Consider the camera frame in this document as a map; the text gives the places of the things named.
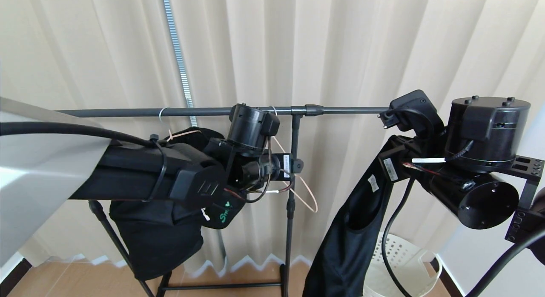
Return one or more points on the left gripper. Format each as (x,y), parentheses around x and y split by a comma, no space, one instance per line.
(264,171)

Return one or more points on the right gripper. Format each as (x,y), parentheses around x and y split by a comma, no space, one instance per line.
(408,154)

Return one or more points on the black sleeveless top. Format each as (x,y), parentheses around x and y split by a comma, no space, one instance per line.
(349,254)

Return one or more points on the black shorts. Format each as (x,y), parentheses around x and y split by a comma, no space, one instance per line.
(157,241)

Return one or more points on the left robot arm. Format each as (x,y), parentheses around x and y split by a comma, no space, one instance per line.
(140,169)

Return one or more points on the black clothes rack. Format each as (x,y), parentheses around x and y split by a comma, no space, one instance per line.
(340,110)

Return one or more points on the white laundry basket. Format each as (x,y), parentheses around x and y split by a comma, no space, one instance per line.
(408,263)

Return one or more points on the beige curtain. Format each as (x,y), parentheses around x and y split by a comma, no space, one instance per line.
(362,46)

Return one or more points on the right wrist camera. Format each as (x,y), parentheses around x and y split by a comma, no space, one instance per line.
(411,107)

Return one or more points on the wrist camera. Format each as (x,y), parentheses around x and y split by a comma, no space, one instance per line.
(411,107)
(270,124)

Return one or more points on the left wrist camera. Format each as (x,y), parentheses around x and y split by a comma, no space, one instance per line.
(270,124)

